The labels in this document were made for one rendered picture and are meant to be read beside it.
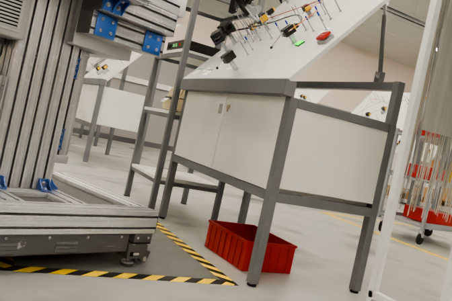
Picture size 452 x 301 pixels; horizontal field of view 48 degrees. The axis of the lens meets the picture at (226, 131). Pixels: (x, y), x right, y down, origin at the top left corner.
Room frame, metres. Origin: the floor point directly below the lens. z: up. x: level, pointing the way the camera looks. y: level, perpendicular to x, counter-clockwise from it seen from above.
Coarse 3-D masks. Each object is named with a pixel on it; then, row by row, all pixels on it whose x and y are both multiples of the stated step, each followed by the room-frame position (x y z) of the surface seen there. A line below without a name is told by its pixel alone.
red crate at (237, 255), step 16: (224, 224) 2.68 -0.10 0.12; (240, 224) 2.72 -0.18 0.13; (208, 240) 2.61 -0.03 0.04; (224, 240) 2.48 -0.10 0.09; (240, 240) 2.36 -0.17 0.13; (272, 240) 2.60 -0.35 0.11; (224, 256) 2.45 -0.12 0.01; (240, 256) 2.33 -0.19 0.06; (272, 256) 2.38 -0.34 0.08; (288, 256) 2.42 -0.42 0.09; (272, 272) 2.39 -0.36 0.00; (288, 272) 2.44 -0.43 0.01
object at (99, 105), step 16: (112, 64) 5.76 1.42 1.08; (128, 64) 5.30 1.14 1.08; (160, 64) 5.47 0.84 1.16; (96, 80) 5.34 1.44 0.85; (80, 96) 5.92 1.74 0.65; (96, 96) 5.29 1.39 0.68; (112, 96) 5.30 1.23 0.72; (128, 96) 5.39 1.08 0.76; (144, 96) 5.47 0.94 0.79; (80, 112) 5.77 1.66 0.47; (96, 112) 5.20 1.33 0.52; (112, 112) 5.32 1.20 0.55; (128, 112) 5.40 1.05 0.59; (112, 128) 6.45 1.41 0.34; (128, 128) 5.42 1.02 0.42
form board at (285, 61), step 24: (312, 0) 2.99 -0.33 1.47; (336, 0) 2.69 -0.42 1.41; (360, 0) 2.45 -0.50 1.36; (384, 0) 2.25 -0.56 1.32; (288, 24) 2.82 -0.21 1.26; (312, 24) 2.55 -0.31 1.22; (336, 24) 2.33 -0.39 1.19; (360, 24) 2.21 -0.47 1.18; (240, 48) 2.96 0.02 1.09; (264, 48) 2.67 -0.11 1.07; (288, 48) 2.43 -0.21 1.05; (312, 48) 2.23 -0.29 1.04; (192, 72) 3.13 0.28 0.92; (216, 72) 2.81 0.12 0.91; (240, 72) 2.54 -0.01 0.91; (264, 72) 2.32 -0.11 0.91; (288, 72) 2.14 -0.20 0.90
